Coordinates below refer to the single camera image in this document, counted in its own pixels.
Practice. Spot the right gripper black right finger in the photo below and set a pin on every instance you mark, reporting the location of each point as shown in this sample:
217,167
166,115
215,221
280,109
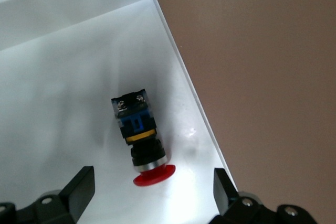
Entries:
223,197

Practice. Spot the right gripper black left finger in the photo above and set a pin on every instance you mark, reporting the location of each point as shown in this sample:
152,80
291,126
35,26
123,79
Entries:
78,195

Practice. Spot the red mushroom push button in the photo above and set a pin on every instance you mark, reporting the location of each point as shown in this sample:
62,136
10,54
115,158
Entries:
139,127

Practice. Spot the white plastic drawer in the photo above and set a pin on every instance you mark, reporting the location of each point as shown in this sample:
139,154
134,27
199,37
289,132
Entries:
65,90

